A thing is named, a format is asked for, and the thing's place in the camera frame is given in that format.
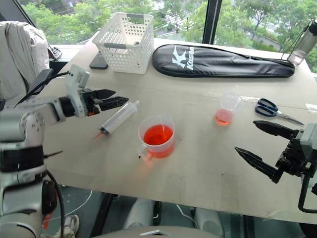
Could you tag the black window frame pillar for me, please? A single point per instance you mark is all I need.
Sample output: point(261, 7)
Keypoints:
point(211, 22)

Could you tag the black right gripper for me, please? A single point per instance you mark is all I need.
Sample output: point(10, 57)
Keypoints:
point(292, 158)

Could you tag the grey white sneaker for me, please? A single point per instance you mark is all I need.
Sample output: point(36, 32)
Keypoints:
point(70, 224)

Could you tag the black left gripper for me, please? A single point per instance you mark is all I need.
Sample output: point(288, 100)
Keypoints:
point(88, 102)

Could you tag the black table leg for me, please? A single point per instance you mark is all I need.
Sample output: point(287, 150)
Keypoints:
point(105, 213)
point(248, 226)

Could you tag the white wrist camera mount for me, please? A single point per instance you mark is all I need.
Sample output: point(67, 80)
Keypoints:
point(308, 138)
point(75, 79)

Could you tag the black racket bag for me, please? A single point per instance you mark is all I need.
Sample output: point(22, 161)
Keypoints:
point(223, 62)

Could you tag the white perforated plastic basket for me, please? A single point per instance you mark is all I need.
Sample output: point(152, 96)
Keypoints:
point(123, 42)

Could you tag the grey jacket on chair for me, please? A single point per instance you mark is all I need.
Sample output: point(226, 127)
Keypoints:
point(19, 57)

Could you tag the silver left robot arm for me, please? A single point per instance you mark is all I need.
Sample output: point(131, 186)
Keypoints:
point(15, 119)

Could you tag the grey rounded cylinder under table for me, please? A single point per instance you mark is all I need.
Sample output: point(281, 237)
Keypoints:
point(138, 213)
point(209, 220)

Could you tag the large clear cup red liquid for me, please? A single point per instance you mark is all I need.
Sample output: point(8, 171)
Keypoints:
point(158, 138)

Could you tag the black smartphone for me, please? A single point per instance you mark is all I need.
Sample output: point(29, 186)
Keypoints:
point(97, 65)

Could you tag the small clear cup red liquid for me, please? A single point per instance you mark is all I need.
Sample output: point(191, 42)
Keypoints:
point(224, 117)

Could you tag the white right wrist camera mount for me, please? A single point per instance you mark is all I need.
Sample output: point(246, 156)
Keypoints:
point(308, 138)

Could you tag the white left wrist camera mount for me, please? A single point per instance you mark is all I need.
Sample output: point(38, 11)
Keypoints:
point(75, 79)

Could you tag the large clear plastic syringe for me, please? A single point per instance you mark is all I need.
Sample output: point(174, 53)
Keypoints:
point(119, 116)

